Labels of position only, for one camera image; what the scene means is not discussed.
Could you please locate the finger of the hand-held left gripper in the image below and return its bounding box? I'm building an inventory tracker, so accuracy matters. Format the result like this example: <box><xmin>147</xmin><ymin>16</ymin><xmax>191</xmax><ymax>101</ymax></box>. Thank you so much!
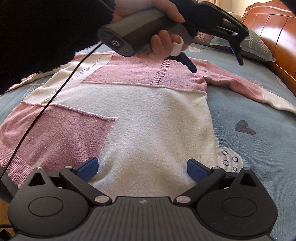
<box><xmin>169</xmin><ymin>52</ymin><xmax>198</xmax><ymax>74</ymax></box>
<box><xmin>228</xmin><ymin>35</ymin><xmax>245</xmax><ymax>66</ymax></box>

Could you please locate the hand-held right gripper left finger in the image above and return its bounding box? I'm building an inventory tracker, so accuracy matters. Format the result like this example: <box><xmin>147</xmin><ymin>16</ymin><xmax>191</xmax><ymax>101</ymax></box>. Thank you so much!
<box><xmin>27</xmin><ymin>157</ymin><xmax>112</xmax><ymax>206</ymax></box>

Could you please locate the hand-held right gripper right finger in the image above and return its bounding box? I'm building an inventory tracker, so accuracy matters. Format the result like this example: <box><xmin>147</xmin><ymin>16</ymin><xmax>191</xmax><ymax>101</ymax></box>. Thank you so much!
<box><xmin>173</xmin><ymin>158</ymin><xmax>261</xmax><ymax>206</ymax></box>

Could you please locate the pink and white sweater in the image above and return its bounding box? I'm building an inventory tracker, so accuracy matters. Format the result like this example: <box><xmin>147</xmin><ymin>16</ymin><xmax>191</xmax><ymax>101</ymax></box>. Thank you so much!
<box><xmin>0</xmin><ymin>52</ymin><xmax>296</xmax><ymax>197</ymax></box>

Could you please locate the person's left hand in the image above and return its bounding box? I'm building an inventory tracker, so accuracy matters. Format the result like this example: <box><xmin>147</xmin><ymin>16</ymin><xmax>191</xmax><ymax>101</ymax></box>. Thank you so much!
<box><xmin>113</xmin><ymin>0</ymin><xmax>188</xmax><ymax>59</ymax></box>

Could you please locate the blue-green floral pillow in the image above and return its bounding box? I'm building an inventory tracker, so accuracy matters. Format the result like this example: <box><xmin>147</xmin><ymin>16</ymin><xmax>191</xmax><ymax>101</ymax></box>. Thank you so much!
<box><xmin>209</xmin><ymin>29</ymin><xmax>277</xmax><ymax>63</ymax></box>

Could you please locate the folded pink floral quilt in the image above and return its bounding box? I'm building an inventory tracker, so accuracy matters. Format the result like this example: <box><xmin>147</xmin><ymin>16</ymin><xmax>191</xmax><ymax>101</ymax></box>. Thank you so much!
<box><xmin>192</xmin><ymin>31</ymin><xmax>214</xmax><ymax>45</ymax></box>

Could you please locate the wooden bed headboard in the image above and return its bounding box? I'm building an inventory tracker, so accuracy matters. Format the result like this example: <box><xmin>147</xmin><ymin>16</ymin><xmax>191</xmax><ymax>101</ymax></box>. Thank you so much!
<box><xmin>240</xmin><ymin>5</ymin><xmax>296</xmax><ymax>88</ymax></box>

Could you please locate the blue floral bed sheet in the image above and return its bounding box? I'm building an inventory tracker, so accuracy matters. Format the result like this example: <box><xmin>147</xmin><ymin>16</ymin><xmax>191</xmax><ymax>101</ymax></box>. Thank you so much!
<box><xmin>0</xmin><ymin>35</ymin><xmax>296</xmax><ymax>241</ymax></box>

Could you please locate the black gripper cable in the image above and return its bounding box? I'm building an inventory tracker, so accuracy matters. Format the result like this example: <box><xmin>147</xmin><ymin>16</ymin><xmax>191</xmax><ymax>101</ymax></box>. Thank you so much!
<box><xmin>0</xmin><ymin>42</ymin><xmax>102</xmax><ymax>183</ymax></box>

